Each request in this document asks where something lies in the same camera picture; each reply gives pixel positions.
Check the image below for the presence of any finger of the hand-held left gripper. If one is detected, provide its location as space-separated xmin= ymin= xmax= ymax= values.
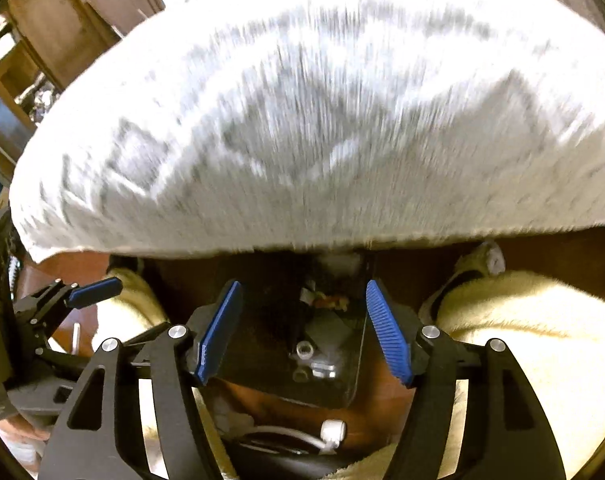
xmin=35 ymin=347 xmax=96 ymax=386
xmin=13 ymin=276 xmax=123 ymax=356

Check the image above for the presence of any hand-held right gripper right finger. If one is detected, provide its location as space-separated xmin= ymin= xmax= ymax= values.
xmin=366 ymin=280 xmax=567 ymax=480

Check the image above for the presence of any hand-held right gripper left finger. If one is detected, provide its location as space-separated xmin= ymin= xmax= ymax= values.
xmin=37 ymin=280 xmax=244 ymax=480

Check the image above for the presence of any person's left hand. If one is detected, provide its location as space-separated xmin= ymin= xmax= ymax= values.
xmin=0 ymin=412 xmax=50 ymax=458

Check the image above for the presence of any black plastic bin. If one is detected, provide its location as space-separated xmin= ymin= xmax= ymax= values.
xmin=185 ymin=252 xmax=378 ymax=409

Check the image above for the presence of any white crumpled tissue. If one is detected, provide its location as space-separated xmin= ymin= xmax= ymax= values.
xmin=212 ymin=395 xmax=256 ymax=433

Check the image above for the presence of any cream and white cloth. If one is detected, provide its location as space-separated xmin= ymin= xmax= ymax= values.
xmin=455 ymin=241 xmax=506 ymax=282

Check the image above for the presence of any grey textured blanket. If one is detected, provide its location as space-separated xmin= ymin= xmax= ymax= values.
xmin=10 ymin=0 xmax=605 ymax=263

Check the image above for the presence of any dark wooden wardrobe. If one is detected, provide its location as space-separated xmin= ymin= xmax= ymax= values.
xmin=0 ymin=0 xmax=166 ymax=211

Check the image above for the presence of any white charger with cable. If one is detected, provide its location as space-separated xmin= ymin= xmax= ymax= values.
xmin=240 ymin=419 xmax=346 ymax=457

